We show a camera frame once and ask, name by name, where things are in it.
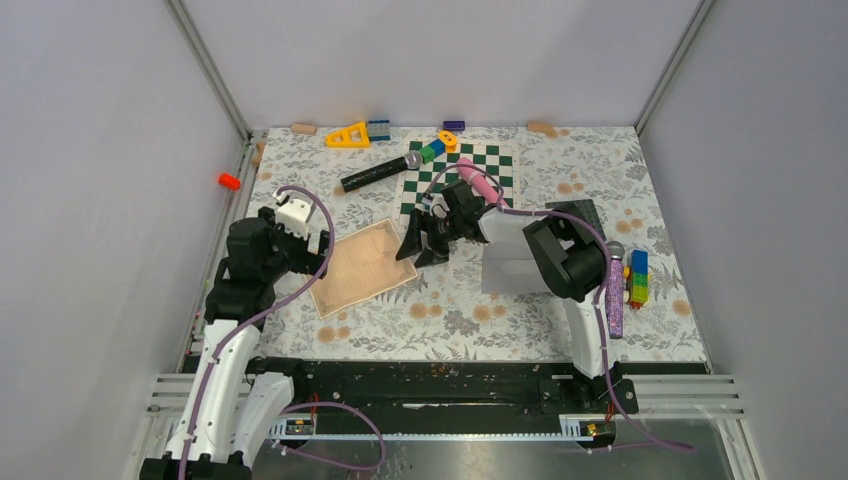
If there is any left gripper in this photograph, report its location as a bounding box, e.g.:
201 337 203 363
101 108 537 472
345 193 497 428
261 206 332 282

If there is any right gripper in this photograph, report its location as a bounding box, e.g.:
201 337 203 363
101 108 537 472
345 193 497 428
396 208 464 270

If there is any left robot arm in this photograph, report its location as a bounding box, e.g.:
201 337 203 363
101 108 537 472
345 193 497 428
138 199 333 479

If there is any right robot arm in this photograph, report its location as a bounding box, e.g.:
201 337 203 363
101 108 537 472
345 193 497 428
396 180 614 412

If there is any black toy microphone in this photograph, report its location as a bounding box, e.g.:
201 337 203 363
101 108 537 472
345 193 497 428
340 150 423 192

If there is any orange cap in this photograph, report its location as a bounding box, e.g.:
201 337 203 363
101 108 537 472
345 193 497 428
217 173 242 191

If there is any green white chessboard mat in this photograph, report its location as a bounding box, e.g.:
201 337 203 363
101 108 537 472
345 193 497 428
394 142 522 229

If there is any wooden cylinder block left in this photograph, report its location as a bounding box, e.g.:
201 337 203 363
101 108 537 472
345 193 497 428
290 123 318 136

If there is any wooden cylinder block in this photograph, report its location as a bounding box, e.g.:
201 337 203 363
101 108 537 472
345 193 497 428
526 122 558 138
290 123 318 136

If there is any purple lego brick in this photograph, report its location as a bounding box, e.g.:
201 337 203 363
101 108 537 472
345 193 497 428
442 120 466 132

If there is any blue lego brick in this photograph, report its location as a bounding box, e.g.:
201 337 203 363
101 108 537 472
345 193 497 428
366 119 391 142

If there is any yellow triangle toy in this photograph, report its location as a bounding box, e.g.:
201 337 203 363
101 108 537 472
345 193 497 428
325 121 370 149

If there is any grey lego baseplate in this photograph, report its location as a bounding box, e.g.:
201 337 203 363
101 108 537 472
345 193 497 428
544 199 607 241

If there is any wooden cylinder block right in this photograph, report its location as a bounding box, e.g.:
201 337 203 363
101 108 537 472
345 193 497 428
526 122 558 138

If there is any purple glitter microphone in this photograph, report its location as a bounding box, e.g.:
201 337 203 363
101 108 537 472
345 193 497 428
605 241 626 339

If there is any floral table cloth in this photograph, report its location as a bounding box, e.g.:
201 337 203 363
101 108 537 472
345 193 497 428
248 127 708 363

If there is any rainbow lego stack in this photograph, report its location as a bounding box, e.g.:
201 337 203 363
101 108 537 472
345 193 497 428
628 249 650 310

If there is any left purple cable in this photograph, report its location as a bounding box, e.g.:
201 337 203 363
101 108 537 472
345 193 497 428
175 185 388 480

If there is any purple cable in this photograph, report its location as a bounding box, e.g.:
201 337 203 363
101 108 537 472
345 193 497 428
421 162 697 455
175 185 388 480

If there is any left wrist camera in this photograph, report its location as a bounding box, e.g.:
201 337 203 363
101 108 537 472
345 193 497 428
274 191 316 240

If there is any colourful block chain toy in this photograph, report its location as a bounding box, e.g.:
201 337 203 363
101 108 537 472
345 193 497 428
419 130 458 164

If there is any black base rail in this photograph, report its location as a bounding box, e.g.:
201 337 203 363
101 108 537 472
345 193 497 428
245 357 707 436

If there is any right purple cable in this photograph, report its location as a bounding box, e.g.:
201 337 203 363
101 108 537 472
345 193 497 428
421 162 697 455

